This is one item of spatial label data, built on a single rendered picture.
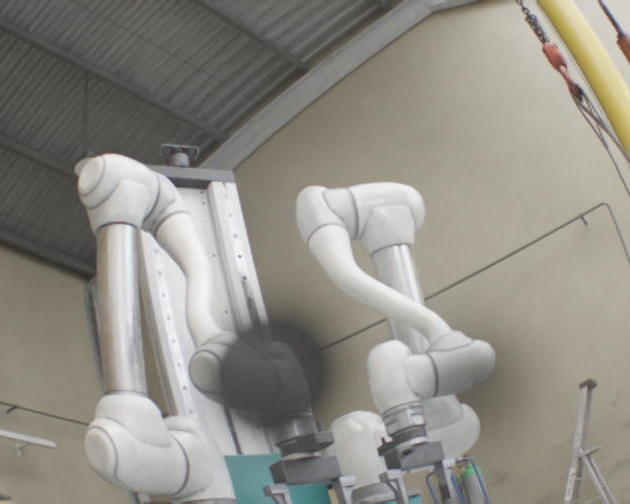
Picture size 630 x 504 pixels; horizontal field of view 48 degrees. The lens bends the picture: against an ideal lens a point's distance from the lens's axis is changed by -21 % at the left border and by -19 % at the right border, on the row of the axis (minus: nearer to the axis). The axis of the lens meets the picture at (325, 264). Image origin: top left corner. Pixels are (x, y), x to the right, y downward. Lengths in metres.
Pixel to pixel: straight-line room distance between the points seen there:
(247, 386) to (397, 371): 0.41
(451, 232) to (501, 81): 1.83
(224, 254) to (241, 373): 0.87
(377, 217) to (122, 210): 0.71
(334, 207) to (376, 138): 7.07
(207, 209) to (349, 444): 0.80
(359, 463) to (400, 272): 0.50
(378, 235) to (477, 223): 6.22
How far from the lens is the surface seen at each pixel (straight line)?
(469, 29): 9.32
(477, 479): 7.41
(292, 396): 1.57
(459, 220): 8.43
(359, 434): 1.99
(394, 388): 1.75
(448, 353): 1.81
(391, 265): 2.13
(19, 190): 9.84
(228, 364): 1.44
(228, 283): 2.26
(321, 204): 2.13
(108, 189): 1.74
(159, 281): 2.13
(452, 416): 2.06
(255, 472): 1.98
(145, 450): 1.58
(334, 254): 2.03
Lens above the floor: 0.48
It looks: 25 degrees up
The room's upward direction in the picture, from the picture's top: 16 degrees counter-clockwise
